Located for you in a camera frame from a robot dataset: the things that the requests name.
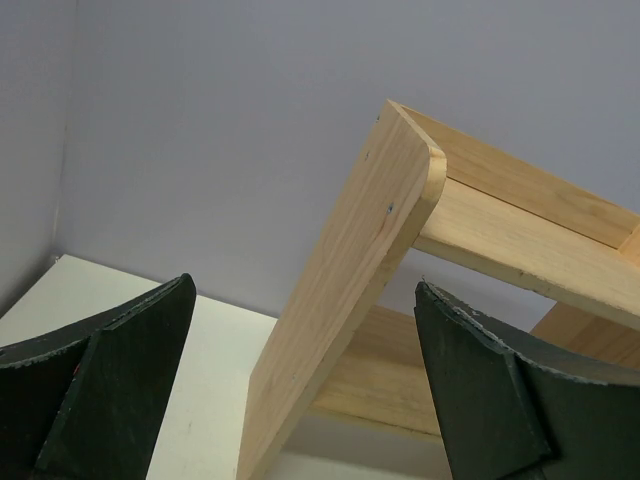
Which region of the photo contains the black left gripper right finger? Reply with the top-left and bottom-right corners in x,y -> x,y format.
414,281 -> 639,479

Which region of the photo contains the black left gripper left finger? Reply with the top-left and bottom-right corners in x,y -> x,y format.
1,274 -> 196,479

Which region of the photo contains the wooden two-tier shelf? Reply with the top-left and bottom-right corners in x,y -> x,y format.
237,101 -> 639,479

